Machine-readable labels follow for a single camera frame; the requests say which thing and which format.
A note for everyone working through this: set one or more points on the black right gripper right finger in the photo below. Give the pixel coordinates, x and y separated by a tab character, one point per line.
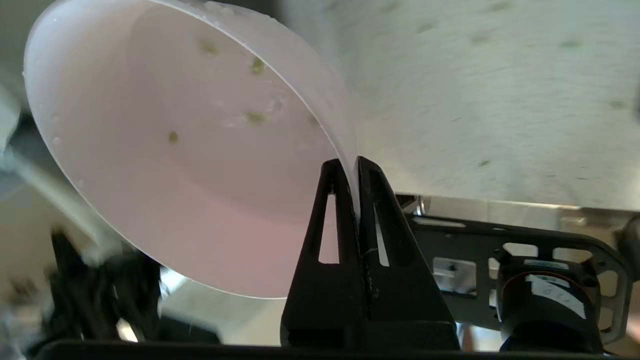
405	300

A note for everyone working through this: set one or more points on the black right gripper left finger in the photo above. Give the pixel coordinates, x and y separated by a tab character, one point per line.
320	305

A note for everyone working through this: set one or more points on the pink plastic bowl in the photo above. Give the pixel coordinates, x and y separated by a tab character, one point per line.
150	200

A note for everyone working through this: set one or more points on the green grains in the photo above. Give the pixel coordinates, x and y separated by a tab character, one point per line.
257	65

